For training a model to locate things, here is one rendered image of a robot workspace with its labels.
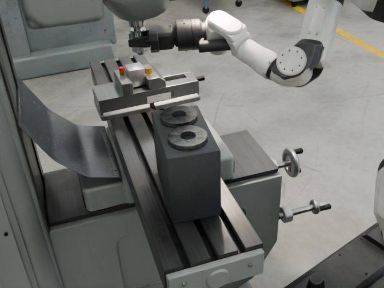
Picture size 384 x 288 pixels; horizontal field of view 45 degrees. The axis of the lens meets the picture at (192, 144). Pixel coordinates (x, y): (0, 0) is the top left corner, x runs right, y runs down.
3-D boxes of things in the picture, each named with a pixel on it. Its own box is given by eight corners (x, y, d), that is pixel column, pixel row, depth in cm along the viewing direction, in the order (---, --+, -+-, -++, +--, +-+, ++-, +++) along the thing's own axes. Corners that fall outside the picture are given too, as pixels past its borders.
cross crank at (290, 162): (292, 164, 187) (294, 139, 181) (307, 180, 178) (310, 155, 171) (256, 172, 183) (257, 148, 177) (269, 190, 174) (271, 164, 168)
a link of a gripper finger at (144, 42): (127, 37, 131) (149, 35, 131) (129, 48, 133) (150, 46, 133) (127, 39, 130) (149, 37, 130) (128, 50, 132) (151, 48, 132)
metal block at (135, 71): (141, 78, 160) (139, 62, 156) (146, 84, 155) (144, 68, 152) (126, 80, 158) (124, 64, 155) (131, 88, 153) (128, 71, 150)
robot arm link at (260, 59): (242, 64, 136) (295, 100, 128) (231, 54, 126) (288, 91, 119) (263, 34, 134) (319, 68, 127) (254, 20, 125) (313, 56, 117)
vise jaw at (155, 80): (155, 72, 164) (154, 62, 162) (166, 87, 154) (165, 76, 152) (139, 76, 162) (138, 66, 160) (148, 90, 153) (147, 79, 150)
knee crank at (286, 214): (325, 203, 180) (327, 191, 177) (334, 213, 175) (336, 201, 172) (274, 217, 175) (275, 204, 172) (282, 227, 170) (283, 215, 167)
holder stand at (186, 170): (200, 163, 129) (197, 99, 118) (222, 215, 111) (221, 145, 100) (157, 171, 127) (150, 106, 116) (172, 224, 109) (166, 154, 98)
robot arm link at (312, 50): (323, 92, 127) (344, 15, 128) (316, 80, 115) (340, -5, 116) (282, 85, 132) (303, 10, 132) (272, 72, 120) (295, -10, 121)
